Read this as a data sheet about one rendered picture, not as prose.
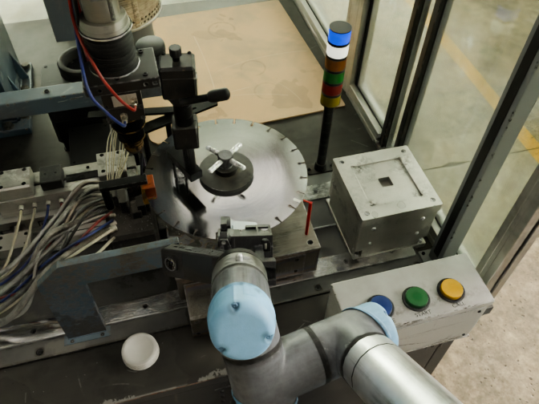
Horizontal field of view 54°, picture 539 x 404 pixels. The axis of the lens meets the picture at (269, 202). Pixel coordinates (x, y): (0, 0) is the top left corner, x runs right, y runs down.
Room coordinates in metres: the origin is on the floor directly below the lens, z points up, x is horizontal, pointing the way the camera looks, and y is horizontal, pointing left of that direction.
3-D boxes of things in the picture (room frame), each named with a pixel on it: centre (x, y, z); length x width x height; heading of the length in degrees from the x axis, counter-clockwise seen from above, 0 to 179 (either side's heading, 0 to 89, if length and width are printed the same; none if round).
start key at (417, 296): (0.49, -0.27, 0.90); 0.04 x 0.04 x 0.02
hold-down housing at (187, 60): (0.68, 0.15, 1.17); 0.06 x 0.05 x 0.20; 98
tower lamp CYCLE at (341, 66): (0.94, -0.13, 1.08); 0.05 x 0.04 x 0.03; 17
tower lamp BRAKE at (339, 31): (0.94, -0.13, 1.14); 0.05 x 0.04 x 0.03; 17
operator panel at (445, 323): (0.50, -0.27, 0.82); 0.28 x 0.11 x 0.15; 107
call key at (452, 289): (0.51, -0.34, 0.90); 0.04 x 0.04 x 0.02
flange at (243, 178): (0.73, 0.09, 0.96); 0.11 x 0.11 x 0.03
